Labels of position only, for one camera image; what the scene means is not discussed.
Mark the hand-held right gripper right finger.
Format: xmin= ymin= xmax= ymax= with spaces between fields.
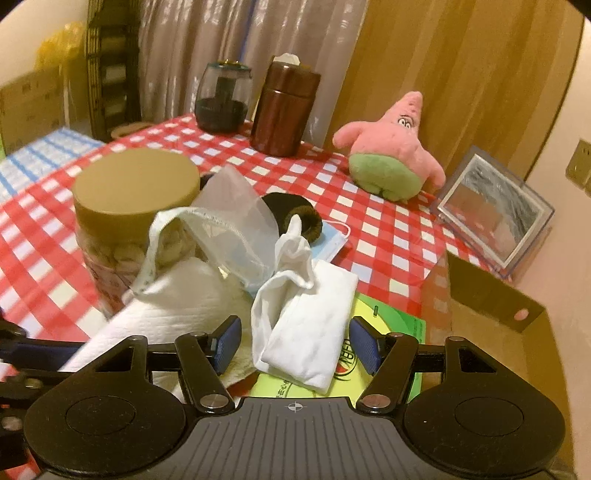
xmin=349 ymin=318 xmax=525 ymax=411

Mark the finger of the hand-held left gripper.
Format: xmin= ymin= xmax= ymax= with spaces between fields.
xmin=0 ymin=320 xmax=86 ymax=371
xmin=0 ymin=371 xmax=63 ymax=462

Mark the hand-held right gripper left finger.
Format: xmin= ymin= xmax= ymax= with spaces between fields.
xmin=62 ymin=316 xmax=243 ymax=413

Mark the white cloth pouch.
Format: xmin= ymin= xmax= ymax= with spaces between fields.
xmin=250 ymin=215 xmax=360 ymax=395

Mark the white towel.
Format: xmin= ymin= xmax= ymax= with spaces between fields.
xmin=58 ymin=256 xmax=259 ymax=398

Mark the blue face mask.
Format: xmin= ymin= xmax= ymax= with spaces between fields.
xmin=311 ymin=218 xmax=352 ymax=265

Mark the cardboard box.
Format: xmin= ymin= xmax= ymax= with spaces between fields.
xmin=0 ymin=69 xmax=65 ymax=153
xmin=418 ymin=251 xmax=575 ymax=416

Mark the white mesh bag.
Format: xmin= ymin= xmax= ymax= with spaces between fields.
xmin=134 ymin=164 xmax=280 ymax=296

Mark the black hair tie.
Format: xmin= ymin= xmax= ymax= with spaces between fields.
xmin=261 ymin=193 xmax=324 ymax=244

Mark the green tissue packet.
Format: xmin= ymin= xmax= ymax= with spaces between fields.
xmin=249 ymin=293 xmax=426 ymax=409

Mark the red white checkered tablecloth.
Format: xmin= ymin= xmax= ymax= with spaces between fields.
xmin=0 ymin=110 xmax=511 ymax=370

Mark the yellow round lid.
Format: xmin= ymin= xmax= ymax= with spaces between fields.
xmin=73 ymin=148 xmax=201 ymax=319

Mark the blue white checkered cloth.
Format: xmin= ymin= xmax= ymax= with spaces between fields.
xmin=0 ymin=127 xmax=107 ymax=195

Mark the pink starfish plush toy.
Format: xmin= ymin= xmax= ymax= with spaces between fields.
xmin=332 ymin=91 xmax=446 ymax=201

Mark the dark glass jar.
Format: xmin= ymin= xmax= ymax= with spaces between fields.
xmin=194 ymin=60 xmax=254 ymax=134

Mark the round wooden stool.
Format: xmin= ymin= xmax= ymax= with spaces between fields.
xmin=110 ymin=121 xmax=153 ymax=141

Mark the brown cylindrical canister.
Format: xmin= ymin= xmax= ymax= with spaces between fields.
xmin=250 ymin=60 xmax=321 ymax=158

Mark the closed cardboard box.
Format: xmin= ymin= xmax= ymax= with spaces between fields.
xmin=0 ymin=69 xmax=65 ymax=153

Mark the black storage rack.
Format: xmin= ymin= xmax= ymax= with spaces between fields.
xmin=85 ymin=11 xmax=144 ymax=139

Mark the wooden door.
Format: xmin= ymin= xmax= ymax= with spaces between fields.
xmin=323 ymin=0 xmax=585 ymax=185

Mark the beige curtain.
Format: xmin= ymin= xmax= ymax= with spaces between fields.
xmin=139 ymin=0 xmax=370 ymax=125

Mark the yellow plastic bag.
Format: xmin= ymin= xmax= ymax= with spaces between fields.
xmin=39 ymin=23 xmax=88 ymax=75

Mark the clear photo frame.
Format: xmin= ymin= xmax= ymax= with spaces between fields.
xmin=429 ymin=145 xmax=555 ymax=282

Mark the gold wall socket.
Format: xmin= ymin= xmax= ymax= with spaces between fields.
xmin=566 ymin=140 xmax=591 ymax=190

